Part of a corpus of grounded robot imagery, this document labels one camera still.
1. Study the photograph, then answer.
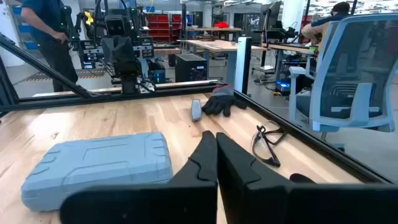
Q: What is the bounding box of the clear safety glasses black frame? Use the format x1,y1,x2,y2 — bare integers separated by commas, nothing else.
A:
250,120,289,168

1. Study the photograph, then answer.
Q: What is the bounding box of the blue lit floor device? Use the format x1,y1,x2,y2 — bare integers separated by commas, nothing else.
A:
275,80,292,94

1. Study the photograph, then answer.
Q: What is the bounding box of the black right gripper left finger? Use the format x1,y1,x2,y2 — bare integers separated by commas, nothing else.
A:
60,130,218,224

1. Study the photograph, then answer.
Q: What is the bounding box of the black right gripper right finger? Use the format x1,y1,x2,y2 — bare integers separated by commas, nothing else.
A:
216,132,398,224

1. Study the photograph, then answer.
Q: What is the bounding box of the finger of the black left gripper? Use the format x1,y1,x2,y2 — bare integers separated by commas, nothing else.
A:
101,37,121,63
119,37,139,63

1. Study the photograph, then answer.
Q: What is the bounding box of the grey plastic tool case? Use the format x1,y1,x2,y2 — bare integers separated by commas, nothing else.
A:
21,131,174,213

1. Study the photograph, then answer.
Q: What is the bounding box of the red storage bin rack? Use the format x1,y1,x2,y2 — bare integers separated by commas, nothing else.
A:
146,12,183,43

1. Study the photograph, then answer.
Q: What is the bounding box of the black desk equipment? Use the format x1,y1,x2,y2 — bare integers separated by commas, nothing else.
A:
253,0,299,41

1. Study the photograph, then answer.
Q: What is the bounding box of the grey blue office chair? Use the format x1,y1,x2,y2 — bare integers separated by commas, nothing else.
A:
287,12,398,152

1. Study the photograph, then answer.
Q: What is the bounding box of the grey utility knife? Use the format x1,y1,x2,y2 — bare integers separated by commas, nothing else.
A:
190,98,203,122

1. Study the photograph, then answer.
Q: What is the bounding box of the black computer tower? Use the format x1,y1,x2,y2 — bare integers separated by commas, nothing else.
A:
175,53,208,83

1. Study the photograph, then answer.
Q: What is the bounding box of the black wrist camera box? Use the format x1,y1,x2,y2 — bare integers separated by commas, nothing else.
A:
104,14,132,37

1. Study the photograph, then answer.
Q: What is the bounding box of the black work glove grey cuff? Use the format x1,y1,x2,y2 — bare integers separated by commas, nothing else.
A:
201,85,249,118

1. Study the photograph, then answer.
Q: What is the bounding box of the light wood office desk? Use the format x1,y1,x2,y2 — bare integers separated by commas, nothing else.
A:
177,39,269,88

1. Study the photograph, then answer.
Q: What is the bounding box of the person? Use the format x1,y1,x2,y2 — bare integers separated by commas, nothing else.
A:
21,0,79,93
300,1,352,46

